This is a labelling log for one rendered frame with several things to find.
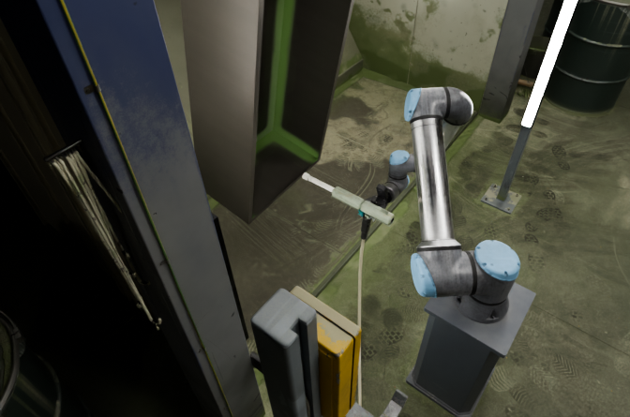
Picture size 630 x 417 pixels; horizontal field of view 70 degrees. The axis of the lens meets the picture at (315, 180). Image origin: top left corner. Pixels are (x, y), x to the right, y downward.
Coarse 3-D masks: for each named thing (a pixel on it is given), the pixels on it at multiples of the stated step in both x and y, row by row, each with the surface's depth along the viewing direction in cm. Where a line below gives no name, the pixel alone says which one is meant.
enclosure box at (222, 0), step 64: (192, 0) 150; (256, 0) 133; (320, 0) 193; (192, 64) 172; (256, 64) 150; (320, 64) 214; (192, 128) 200; (256, 128) 174; (320, 128) 240; (256, 192) 235
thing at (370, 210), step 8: (304, 176) 215; (320, 184) 212; (336, 192) 206; (344, 192) 206; (344, 200) 205; (352, 200) 202; (360, 200) 203; (360, 208) 202; (368, 208) 199; (376, 208) 199; (368, 216) 201; (376, 216) 198; (384, 216) 195; (392, 216) 196; (368, 224) 206
